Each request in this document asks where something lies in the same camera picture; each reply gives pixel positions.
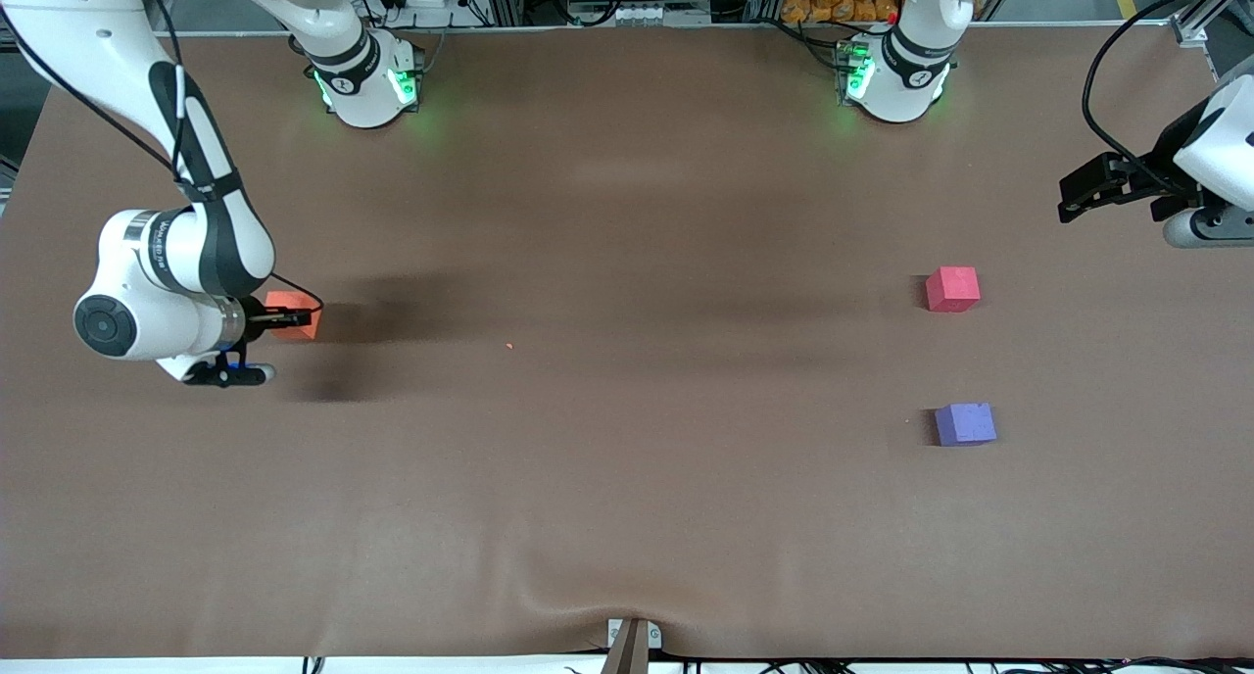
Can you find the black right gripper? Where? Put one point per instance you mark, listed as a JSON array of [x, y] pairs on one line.
[[255, 315]]

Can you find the red foam block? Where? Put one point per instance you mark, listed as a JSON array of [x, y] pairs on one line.
[[951, 289]]

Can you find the purple foam block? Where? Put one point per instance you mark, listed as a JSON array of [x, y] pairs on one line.
[[965, 425]]

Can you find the orange foam block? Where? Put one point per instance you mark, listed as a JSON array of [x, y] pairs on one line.
[[306, 329]]

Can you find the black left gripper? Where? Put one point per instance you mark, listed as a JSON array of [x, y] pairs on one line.
[[1164, 156]]

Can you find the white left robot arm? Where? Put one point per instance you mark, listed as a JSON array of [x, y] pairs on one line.
[[896, 91]]

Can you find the brown table cloth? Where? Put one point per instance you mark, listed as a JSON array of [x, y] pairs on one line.
[[627, 478]]

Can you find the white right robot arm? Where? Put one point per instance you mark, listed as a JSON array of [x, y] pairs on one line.
[[118, 37]]

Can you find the metal clamp bracket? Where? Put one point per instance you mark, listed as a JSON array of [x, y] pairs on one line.
[[633, 639]]

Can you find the aluminium frame profile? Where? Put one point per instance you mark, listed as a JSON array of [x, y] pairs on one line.
[[1192, 29]]

